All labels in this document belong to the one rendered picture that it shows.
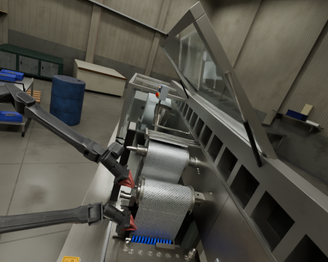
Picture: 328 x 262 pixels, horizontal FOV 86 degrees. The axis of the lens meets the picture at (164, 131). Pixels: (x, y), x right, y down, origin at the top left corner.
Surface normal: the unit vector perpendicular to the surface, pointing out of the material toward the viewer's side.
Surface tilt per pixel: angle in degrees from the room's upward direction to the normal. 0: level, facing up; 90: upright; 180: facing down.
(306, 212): 90
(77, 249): 0
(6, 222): 41
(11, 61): 90
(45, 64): 90
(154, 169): 92
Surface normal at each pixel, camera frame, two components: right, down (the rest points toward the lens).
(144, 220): 0.09, 0.38
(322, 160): -0.84, -0.08
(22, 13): 0.45, 0.44
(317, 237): -0.95, -0.24
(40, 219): 0.75, -0.40
